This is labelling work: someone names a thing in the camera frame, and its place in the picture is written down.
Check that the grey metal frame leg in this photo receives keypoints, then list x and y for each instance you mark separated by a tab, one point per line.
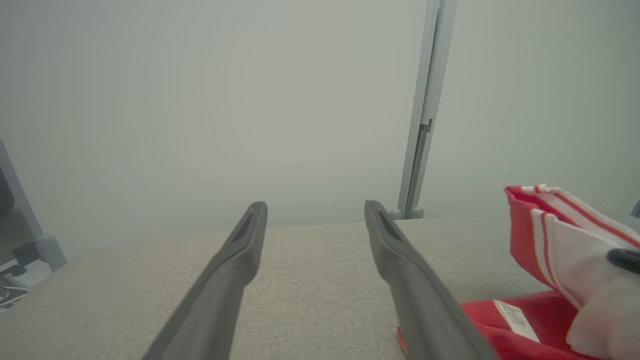
50	250

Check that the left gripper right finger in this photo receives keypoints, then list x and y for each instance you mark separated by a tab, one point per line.
420	310

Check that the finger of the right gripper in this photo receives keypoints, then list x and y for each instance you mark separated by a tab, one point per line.
627	261

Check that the grey metal partition post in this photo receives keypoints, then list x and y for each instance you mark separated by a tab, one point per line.
425	100

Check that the black white floor object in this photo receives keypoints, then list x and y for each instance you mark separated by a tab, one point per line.
12	292

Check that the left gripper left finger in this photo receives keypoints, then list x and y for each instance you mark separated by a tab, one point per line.
220	300

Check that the red and white jersey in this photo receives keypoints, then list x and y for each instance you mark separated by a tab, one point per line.
525	240

